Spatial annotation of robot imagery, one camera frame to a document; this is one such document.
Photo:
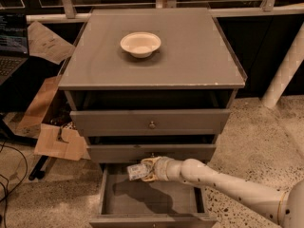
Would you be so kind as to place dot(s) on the brown cardboard box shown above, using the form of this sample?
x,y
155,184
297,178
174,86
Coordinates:
x,y
55,139

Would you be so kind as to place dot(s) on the white horizontal rail pipe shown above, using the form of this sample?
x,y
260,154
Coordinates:
x,y
237,12

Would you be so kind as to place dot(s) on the grey drawer cabinet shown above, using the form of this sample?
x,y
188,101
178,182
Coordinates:
x,y
193,69

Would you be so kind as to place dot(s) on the grey bottom drawer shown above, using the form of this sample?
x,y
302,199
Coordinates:
x,y
126,203

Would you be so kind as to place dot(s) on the white diagonal post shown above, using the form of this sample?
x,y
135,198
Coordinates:
x,y
286,71

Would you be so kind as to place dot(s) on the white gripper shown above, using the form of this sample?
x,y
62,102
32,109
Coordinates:
x,y
161,168

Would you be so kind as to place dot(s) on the grey drawer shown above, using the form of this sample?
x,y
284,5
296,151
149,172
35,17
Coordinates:
x,y
123,153
126,203
135,122

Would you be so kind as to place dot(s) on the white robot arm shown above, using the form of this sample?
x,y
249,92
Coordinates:
x,y
285,208

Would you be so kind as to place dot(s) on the brass top drawer knob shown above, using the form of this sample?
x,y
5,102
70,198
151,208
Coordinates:
x,y
152,125

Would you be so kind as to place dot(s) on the black laptop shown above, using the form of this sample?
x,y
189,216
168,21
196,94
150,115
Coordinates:
x,y
14,43

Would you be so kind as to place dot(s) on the crumpled brown paper sheet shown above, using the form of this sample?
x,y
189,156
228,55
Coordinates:
x,y
46,44

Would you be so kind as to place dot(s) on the grey middle drawer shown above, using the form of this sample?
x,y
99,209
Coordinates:
x,y
123,153

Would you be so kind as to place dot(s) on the grey top drawer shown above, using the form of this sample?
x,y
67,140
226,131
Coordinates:
x,y
135,122

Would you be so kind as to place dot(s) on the clear plastic bottle white cap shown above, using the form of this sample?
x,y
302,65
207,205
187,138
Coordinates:
x,y
138,171

